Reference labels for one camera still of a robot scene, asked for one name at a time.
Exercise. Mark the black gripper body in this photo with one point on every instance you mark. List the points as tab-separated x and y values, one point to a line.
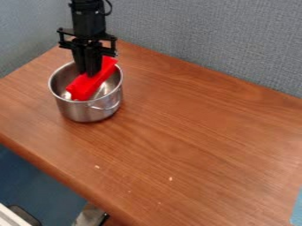
102	42

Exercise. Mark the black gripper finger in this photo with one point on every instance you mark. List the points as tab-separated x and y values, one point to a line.
78	57
92	61

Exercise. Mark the red rectangular block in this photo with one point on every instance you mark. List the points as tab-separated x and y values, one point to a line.
84	85

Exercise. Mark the metal pot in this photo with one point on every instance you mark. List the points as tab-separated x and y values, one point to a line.
100	106

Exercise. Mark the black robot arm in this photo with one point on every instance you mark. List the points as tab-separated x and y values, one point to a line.
88	17

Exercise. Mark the metal table leg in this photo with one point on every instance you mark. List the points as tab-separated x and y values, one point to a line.
90	216

